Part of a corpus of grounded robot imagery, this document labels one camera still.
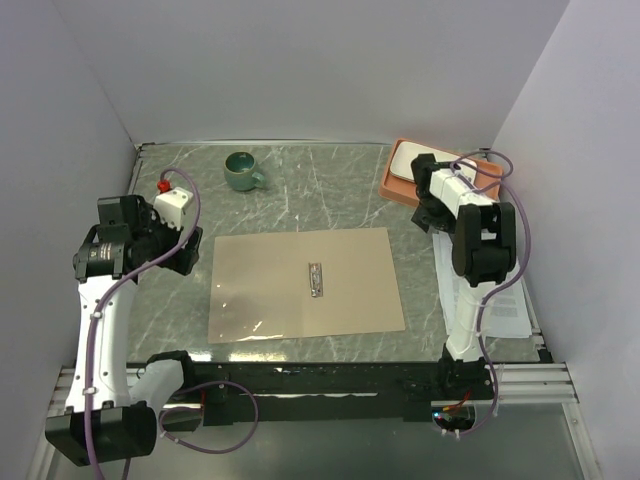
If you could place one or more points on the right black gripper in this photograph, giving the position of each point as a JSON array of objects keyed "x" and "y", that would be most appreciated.
[{"x": 424, "y": 220}]

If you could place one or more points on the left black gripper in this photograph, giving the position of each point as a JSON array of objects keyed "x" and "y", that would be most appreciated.
[{"x": 182, "y": 260}]

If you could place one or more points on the beige cardboard folder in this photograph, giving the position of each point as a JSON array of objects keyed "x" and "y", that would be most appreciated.
[{"x": 260, "y": 286}]

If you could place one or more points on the white printed paper sheets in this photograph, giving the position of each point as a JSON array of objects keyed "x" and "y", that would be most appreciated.
[{"x": 506, "y": 316}]

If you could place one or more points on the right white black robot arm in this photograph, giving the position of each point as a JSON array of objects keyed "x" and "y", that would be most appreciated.
[{"x": 483, "y": 235}]

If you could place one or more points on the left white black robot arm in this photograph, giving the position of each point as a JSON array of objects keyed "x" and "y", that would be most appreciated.
[{"x": 105, "y": 418}]

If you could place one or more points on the metal folder clip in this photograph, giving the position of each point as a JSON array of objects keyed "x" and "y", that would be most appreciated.
[{"x": 316, "y": 279}]

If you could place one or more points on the white rectangular plate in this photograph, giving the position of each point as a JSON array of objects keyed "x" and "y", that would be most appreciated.
[{"x": 407, "y": 151}]

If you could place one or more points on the salmon rectangular tray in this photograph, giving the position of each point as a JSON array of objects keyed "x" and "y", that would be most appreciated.
[{"x": 400, "y": 187}]

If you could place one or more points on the teal ceramic mug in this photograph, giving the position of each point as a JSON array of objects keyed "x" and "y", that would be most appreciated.
[{"x": 242, "y": 173}]

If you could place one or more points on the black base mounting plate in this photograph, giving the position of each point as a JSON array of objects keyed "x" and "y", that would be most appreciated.
[{"x": 233, "y": 392}]

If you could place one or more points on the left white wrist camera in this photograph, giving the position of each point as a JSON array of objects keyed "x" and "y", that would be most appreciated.
[{"x": 171, "y": 207}]

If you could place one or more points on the aluminium extrusion rail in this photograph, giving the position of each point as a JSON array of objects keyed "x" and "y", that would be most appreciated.
[{"x": 518, "y": 384}]

